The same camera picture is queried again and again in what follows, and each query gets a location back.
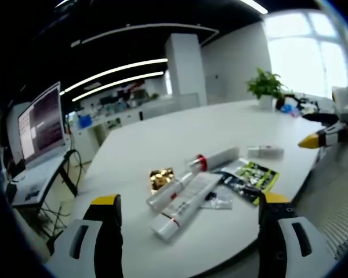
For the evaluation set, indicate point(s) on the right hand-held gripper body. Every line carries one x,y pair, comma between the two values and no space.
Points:
345,105

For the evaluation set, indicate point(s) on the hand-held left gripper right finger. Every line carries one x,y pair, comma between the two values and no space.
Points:
290,240

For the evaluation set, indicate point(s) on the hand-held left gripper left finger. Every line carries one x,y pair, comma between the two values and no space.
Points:
84,237

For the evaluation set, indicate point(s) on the small white skincare tube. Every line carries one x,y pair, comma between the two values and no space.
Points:
264,151

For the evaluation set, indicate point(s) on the white skincare tube red band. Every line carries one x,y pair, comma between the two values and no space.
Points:
188,199

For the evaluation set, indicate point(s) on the clear skincare bottle red collar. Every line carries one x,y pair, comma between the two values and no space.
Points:
197,164

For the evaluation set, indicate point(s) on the blue and black objects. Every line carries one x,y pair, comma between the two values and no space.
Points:
291,105

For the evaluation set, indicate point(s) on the potted green plant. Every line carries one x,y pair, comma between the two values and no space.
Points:
266,87

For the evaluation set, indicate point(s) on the green black sachet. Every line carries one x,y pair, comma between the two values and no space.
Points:
256,175

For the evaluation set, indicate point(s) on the white side desk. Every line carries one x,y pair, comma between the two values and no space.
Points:
37,181

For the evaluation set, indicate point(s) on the dark blue sachet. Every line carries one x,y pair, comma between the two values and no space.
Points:
237,185

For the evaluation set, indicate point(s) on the clear plastic sachet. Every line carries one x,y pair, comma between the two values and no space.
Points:
217,198

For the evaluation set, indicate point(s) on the gold foil packet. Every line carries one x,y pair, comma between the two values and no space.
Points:
161,179

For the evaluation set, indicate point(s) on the white tube, red cap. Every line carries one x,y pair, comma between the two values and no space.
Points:
221,157

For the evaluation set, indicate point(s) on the blue box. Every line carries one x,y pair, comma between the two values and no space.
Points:
84,120

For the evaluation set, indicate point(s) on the computer monitor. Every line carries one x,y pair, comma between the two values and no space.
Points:
40,124

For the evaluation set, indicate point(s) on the white counter with clutter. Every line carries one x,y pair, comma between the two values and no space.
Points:
113,111

